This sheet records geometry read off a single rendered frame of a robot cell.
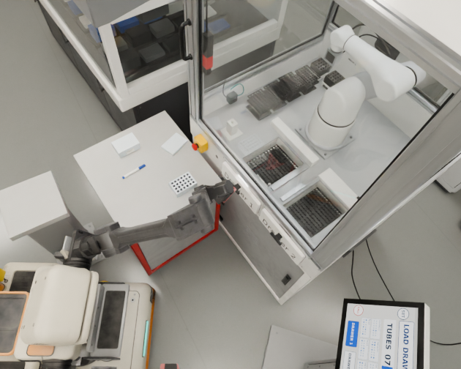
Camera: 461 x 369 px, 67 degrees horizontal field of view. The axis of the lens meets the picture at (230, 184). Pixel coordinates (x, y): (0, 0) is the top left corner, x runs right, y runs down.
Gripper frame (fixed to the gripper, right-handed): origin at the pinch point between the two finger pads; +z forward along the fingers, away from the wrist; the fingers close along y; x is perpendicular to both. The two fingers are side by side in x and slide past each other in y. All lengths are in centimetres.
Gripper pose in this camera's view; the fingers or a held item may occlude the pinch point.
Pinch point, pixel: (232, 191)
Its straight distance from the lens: 160.2
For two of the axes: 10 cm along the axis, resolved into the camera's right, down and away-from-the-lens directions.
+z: 5.3, 0.0, 8.5
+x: -5.7, -7.4, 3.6
